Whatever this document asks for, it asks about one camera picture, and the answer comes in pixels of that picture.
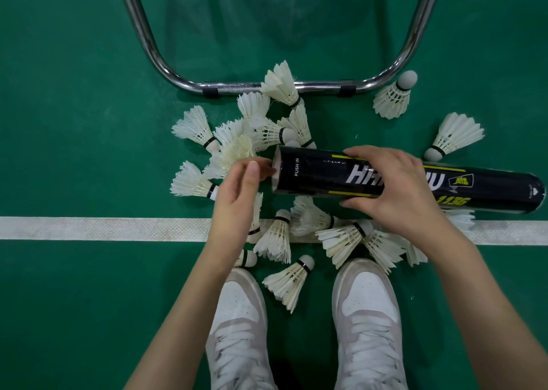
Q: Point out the black chair with chrome frame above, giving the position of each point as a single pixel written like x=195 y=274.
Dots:
x=143 y=38

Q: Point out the pile of white shuttlecocks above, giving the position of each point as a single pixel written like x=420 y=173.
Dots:
x=280 y=83

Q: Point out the black shuttlecock tube green stripe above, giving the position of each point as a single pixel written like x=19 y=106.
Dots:
x=501 y=188

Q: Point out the person's left forearm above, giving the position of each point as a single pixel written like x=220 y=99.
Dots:
x=180 y=329

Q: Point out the person's right forearm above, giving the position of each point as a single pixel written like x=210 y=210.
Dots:
x=492 y=317

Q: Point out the person's right shoe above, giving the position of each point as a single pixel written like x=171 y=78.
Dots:
x=368 y=304

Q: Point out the person's left hand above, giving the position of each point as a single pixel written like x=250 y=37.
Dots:
x=233 y=214

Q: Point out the person's shoe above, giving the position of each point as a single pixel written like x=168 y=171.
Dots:
x=237 y=317
x=368 y=304

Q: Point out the person's left shoe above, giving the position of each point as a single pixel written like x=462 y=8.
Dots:
x=237 y=317

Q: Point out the person's right hand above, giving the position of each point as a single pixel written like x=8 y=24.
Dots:
x=406 y=192

